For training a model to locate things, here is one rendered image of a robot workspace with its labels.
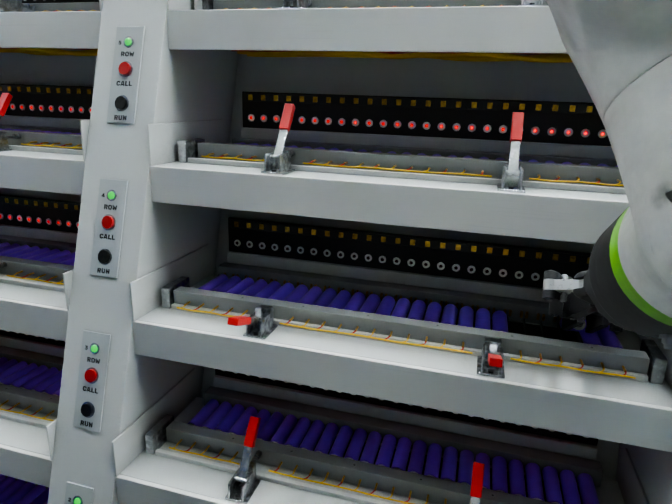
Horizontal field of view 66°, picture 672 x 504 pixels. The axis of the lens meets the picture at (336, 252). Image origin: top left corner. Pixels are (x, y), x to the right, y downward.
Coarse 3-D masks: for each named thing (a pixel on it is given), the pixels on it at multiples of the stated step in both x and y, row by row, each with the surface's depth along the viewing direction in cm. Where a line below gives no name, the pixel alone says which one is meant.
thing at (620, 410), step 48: (144, 288) 65; (480, 288) 70; (528, 288) 68; (144, 336) 64; (192, 336) 62; (240, 336) 61; (288, 336) 61; (336, 336) 62; (624, 336) 64; (336, 384) 58; (384, 384) 57; (432, 384) 55; (480, 384) 53; (528, 384) 52; (576, 384) 53; (624, 384) 53; (576, 432) 52; (624, 432) 51
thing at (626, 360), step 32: (192, 288) 69; (320, 320) 63; (352, 320) 62; (384, 320) 61; (416, 320) 61; (512, 352) 57; (544, 352) 56; (576, 352) 55; (608, 352) 55; (640, 352) 55
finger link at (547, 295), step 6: (552, 270) 45; (546, 276) 45; (552, 276) 45; (558, 276) 45; (546, 294) 45; (552, 294) 45; (558, 294) 45; (546, 300) 45; (552, 300) 45; (558, 300) 45; (552, 306) 48; (558, 306) 48; (552, 312) 52; (558, 312) 51
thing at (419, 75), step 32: (0, 64) 95; (32, 64) 93; (64, 64) 92; (256, 64) 82; (288, 64) 81; (320, 64) 80; (352, 64) 78; (384, 64) 77; (416, 64) 76; (448, 64) 75; (480, 64) 74; (512, 64) 72; (544, 64) 71; (416, 96) 76; (448, 96) 75; (480, 96) 73; (512, 96) 72; (544, 96) 71; (576, 96) 70; (0, 192) 94; (32, 192) 93; (224, 224) 83; (320, 224) 79; (352, 224) 78; (384, 224) 76; (224, 256) 83; (608, 448) 68
